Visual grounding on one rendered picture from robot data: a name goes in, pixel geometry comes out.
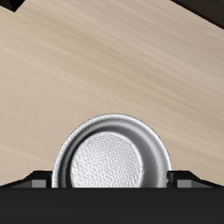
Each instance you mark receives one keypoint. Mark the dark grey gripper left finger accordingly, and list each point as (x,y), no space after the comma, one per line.
(37,178)

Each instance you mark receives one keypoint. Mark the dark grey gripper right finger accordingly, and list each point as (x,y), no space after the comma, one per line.
(181,178)

